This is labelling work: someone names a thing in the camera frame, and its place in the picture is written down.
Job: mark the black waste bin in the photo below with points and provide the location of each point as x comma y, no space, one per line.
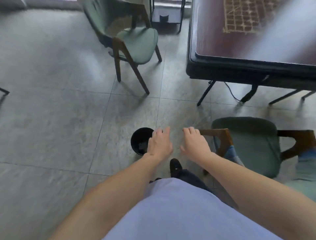
138,138

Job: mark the dark wooden table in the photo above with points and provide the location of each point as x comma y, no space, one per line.
212,37

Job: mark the person's left hand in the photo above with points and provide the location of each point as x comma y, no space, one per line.
160,146

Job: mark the person's light lavender shirt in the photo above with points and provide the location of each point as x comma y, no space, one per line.
177,212

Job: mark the green fabric chair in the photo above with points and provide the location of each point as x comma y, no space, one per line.
247,143
138,44

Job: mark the person's right forearm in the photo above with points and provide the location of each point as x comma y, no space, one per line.
247,190

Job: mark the person's left forearm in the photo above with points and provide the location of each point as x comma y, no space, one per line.
111,197

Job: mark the person's right hand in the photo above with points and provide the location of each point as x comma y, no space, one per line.
196,146

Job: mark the person's black right shoe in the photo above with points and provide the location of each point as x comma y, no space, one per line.
175,167

